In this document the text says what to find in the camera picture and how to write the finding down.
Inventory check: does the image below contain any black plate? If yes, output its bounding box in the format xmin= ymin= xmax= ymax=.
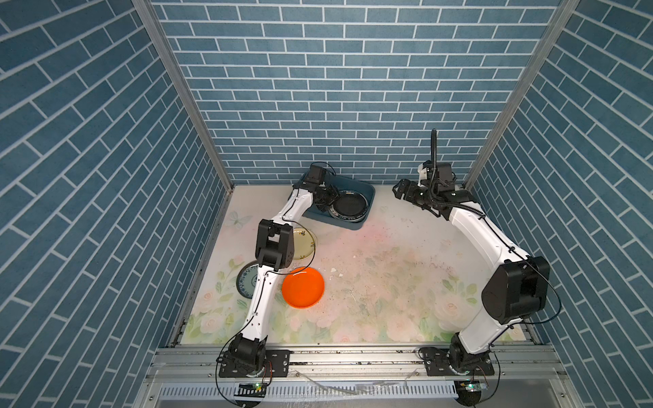
xmin=330 ymin=190 xmax=368 ymax=215

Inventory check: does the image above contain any orange plate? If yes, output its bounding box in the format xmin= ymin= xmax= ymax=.
xmin=282 ymin=268 xmax=325 ymax=309

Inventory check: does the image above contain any green rimmed white plate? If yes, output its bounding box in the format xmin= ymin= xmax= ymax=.
xmin=328 ymin=208 xmax=368 ymax=224

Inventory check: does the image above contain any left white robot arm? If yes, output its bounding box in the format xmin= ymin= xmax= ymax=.
xmin=228 ymin=164 xmax=336 ymax=366

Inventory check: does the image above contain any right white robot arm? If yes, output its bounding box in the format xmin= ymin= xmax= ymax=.
xmin=393 ymin=161 xmax=550 ymax=358

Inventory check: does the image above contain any teal plastic bin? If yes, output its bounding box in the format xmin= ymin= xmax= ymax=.
xmin=304 ymin=175 xmax=375 ymax=231

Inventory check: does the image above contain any yellow floral plate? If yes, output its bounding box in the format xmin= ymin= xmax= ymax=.
xmin=294 ymin=227 xmax=316 ymax=261

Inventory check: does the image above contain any teal patterned plate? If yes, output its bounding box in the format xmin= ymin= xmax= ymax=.
xmin=236 ymin=261 xmax=258 ymax=299

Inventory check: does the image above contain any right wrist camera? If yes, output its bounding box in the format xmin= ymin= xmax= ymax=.
xmin=418 ymin=160 xmax=433 ymax=185

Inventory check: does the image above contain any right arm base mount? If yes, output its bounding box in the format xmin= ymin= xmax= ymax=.
xmin=418 ymin=347 xmax=495 ymax=377

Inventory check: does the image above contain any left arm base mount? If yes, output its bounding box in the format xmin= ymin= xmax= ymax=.
xmin=218 ymin=348 xmax=291 ymax=379

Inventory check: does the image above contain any aluminium front rail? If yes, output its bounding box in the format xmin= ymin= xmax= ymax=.
xmin=135 ymin=343 xmax=582 ymax=407

